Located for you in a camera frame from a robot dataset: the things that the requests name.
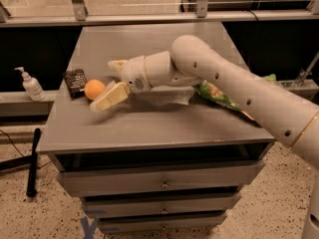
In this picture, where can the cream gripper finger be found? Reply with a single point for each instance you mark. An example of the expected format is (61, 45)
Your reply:
(116, 66)
(113, 94)

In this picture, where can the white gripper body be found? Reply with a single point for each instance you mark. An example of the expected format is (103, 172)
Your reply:
(134, 72)

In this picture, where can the orange fruit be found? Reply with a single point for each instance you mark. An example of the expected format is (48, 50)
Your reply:
(93, 88)

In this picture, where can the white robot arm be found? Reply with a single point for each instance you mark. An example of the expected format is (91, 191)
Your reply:
(291, 119)

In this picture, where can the black rxbar chocolate bar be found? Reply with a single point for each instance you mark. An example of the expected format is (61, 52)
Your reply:
(75, 81)

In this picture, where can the green snack chip bag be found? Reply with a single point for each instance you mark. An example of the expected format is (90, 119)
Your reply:
(212, 93)

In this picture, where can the grey drawer cabinet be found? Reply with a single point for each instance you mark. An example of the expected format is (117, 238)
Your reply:
(163, 127)

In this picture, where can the white pump lotion bottle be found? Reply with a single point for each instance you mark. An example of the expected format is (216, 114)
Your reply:
(31, 86)

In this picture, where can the middle grey drawer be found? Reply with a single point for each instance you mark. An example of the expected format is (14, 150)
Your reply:
(160, 205)

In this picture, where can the grey drawer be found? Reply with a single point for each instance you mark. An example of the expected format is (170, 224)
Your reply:
(156, 179)
(160, 222)
(160, 205)

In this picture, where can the black rod on floor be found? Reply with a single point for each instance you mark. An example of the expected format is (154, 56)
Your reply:
(31, 185)

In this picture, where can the bottom grey drawer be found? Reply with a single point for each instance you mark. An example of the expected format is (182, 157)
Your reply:
(160, 222)

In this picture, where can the top grey drawer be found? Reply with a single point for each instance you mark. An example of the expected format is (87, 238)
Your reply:
(156, 179)

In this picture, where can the metal window rail frame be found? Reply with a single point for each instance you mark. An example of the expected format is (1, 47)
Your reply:
(36, 13)

